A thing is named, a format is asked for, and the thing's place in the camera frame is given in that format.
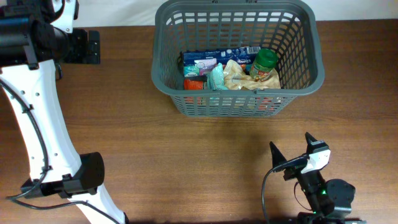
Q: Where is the grey plastic laundry basket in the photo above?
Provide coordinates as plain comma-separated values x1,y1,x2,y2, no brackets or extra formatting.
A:
151,0,325,117

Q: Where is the mint green snack packet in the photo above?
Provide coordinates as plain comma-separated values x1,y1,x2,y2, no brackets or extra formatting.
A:
206,63,228,90

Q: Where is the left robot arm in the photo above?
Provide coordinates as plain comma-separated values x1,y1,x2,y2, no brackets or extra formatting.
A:
1,0,128,223

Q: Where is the orange pasta package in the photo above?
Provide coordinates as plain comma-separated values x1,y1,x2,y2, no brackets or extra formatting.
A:
183,78,285,113

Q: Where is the blue tissue box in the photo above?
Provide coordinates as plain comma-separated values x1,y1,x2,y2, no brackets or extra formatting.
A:
182,47,261,77

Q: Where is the beige food pouch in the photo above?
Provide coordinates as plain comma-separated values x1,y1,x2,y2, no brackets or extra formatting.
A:
223,60,281,90

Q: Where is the green lidded glass jar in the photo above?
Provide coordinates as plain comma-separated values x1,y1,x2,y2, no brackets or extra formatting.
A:
249,49,279,82

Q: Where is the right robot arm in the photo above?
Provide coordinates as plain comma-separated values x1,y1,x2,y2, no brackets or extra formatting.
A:
261,133,356,223

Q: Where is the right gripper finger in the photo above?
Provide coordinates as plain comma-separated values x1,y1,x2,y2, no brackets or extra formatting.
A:
269,141,287,169
305,132,329,154

